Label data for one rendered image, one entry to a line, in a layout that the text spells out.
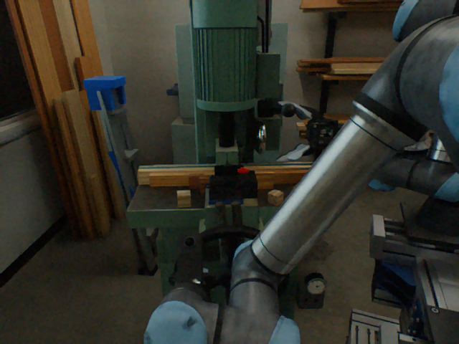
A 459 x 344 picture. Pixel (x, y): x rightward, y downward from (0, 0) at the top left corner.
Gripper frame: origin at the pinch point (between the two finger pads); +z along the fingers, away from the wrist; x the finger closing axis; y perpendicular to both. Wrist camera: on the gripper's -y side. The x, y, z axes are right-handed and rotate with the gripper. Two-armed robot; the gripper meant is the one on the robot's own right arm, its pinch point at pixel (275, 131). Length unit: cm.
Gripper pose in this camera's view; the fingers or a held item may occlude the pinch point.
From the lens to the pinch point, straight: 87.3
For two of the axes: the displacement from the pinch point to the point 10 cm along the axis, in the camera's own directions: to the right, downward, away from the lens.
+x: 0.0, 9.7, 2.3
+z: -10.0, 0.1, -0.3
